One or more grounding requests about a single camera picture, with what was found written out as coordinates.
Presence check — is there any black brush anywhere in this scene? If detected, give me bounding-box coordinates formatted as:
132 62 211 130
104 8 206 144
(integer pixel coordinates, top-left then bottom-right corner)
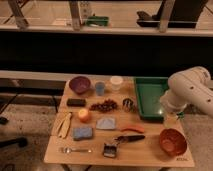
103 144 117 158

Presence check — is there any green object on shelf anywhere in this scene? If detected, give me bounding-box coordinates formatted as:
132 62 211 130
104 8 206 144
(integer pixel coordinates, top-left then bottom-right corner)
86 16 109 26

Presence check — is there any green tray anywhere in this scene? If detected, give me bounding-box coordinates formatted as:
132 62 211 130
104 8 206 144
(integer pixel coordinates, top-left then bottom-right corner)
134 77 168 121

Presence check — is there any grey blue cloth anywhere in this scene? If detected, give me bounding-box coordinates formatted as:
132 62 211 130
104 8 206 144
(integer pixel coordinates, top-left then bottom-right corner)
96 118 116 130

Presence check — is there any orange bowl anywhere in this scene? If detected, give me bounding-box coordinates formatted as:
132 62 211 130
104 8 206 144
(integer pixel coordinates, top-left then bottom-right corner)
159 128 187 157

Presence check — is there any blue sponge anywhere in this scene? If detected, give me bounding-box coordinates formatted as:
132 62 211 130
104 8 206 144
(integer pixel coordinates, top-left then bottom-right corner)
73 127 93 141

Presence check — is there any metal cup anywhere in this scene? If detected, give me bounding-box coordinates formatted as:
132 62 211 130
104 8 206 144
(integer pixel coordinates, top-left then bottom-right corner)
122 98 134 112

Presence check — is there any black rectangular block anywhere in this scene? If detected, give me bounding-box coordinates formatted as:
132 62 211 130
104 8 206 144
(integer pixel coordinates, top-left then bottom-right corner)
67 98 86 107

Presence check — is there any blue cup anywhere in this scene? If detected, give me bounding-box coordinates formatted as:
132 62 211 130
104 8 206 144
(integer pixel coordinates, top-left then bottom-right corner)
95 82 105 96

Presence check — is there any silver fork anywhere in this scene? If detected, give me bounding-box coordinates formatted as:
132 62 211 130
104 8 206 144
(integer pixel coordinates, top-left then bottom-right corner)
59 147 92 153

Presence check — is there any orange apple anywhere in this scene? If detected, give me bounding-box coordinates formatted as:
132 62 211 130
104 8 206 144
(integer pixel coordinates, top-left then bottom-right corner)
78 108 91 123

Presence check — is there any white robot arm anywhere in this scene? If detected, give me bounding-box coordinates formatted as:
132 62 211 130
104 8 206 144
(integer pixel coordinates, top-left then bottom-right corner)
159 66 213 128

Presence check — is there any dark red grapes bunch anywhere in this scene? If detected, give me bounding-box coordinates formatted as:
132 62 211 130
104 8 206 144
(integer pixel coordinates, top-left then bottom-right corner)
90 99 118 113

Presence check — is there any purple bowl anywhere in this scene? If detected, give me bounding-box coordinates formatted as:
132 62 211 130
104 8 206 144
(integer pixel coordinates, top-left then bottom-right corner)
69 76 91 94

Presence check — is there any white cup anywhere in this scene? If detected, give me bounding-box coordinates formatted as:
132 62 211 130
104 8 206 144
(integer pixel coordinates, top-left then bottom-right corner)
110 76 123 91

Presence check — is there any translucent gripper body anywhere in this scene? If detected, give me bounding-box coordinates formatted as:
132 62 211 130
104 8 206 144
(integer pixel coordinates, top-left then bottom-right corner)
163 112 184 128

